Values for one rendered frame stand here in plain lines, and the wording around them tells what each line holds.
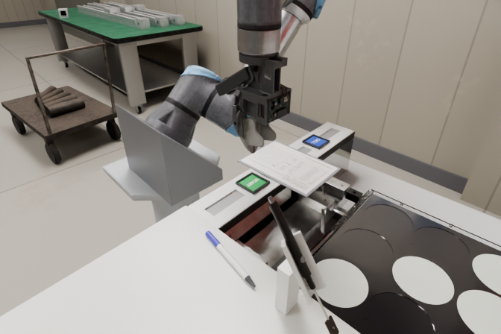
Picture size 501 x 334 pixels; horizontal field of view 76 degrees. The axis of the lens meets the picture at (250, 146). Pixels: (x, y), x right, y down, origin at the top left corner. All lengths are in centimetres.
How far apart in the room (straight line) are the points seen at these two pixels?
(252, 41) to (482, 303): 58
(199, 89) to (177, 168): 25
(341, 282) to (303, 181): 23
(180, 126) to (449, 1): 187
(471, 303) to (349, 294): 20
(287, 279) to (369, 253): 29
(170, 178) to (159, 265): 33
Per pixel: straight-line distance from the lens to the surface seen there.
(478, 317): 69
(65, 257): 210
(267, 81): 56
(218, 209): 67
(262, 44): 55
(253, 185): 72
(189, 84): 96
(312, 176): 76
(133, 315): 53
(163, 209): 108
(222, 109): 93
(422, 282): 69
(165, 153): 81
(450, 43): 240
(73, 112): 309
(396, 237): 75
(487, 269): 77
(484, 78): 239
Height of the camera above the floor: 140
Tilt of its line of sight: 30 degrees down
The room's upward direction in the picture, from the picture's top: straight up
